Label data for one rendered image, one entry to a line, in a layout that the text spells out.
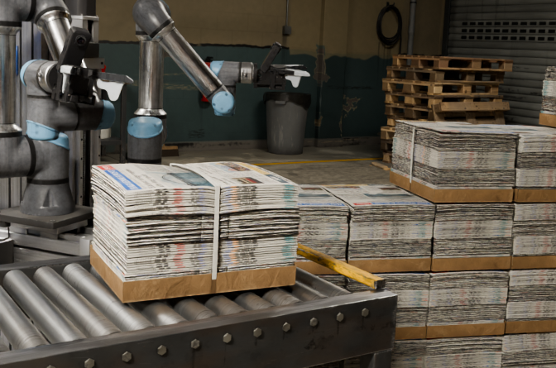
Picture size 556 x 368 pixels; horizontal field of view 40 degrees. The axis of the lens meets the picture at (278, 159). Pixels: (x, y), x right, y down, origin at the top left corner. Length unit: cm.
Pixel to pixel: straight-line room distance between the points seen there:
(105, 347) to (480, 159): 158
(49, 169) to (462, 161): 129
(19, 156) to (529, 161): 161
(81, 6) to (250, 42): 751
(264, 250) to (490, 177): 118
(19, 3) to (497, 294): 176
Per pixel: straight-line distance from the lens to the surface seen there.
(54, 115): 193
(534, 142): 268
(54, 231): 221
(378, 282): 170
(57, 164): 222
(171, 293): 156
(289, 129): 950
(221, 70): 272
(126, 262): 152
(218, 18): 967
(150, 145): 261
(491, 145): 260
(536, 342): 288
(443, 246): 259
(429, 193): 256
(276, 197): 160
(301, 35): 1031
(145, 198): 149
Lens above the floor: 131
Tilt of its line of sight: 8 degrees down
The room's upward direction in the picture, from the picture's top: 3 degrees clockwise
